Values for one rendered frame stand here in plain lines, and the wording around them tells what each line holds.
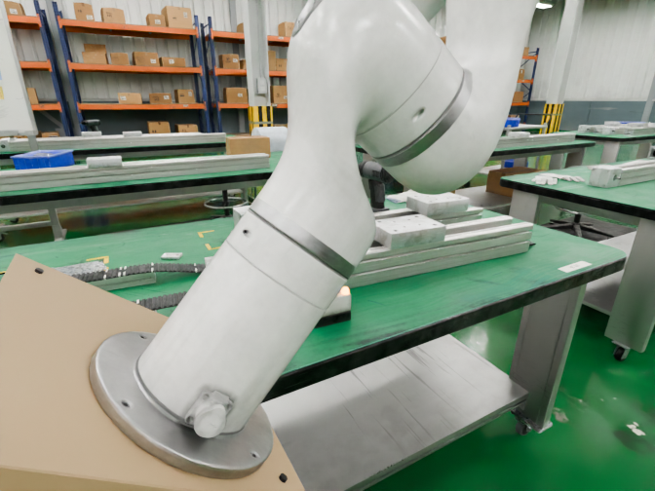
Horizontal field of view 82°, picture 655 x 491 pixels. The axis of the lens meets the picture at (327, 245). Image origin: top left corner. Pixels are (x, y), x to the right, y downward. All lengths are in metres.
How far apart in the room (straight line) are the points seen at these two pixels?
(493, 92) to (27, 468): 0.44
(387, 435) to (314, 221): 1.07
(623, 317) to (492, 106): 1.94
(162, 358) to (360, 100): 0.27
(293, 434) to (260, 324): 1.01
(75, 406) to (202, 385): 0.09
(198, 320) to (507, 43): 0.38
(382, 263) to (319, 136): 0.62
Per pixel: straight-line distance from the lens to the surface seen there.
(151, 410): 0.36
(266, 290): 0.32
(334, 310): 0.75
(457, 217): 1.29
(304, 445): 1.29
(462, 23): 0.46
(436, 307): 0.85
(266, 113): 6.69
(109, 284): 1.02
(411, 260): 0.96
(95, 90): 11.30
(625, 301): 2.26
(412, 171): 0.39
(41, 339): 0.40
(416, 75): 0.35
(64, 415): 0.33
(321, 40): 0.33
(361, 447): 1.29
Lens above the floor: 1.20
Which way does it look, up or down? 21 degrees down
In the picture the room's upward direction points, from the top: straight up
